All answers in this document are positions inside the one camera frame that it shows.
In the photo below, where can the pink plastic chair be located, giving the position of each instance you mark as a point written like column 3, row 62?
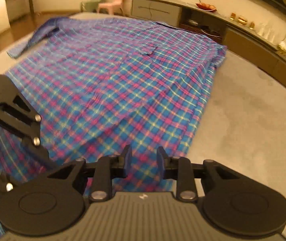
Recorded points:
column 111, row 7

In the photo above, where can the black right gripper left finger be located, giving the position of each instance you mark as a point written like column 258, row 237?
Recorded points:
column 56, row 200

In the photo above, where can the clear glassware on cabinet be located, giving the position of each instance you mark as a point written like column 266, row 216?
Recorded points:
column 266, row 31

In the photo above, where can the golden ornaments on cabinet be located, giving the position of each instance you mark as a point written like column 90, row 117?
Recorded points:
column 242, row 20

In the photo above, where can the red fruit plate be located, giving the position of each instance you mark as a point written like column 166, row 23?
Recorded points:
column 206, row 7

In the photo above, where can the green plastic chair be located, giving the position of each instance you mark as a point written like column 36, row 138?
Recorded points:
column 90, row 6

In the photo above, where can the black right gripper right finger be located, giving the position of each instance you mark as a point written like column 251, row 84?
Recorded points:
column 228, row 200

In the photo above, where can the long grey TV cabinet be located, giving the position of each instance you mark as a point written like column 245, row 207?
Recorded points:
column 238, row 39

